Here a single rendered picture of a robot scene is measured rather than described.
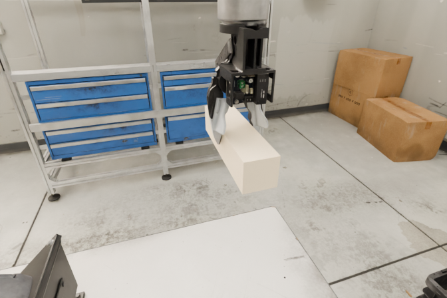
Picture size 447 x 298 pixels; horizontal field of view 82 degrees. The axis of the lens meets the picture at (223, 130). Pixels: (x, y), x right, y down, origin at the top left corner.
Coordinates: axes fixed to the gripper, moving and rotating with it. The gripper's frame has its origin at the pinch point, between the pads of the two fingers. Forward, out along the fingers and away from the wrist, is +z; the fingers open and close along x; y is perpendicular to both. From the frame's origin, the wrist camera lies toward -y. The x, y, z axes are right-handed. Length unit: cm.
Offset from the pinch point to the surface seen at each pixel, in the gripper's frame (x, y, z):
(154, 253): -19.1, -10.3, 39.4
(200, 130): 22, -139, 70
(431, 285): 56, 15, 51
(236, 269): 0.9, 0.9, 39.4
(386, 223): 125, -45, 110
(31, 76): -79, -138, 18
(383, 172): 170, -90, 110
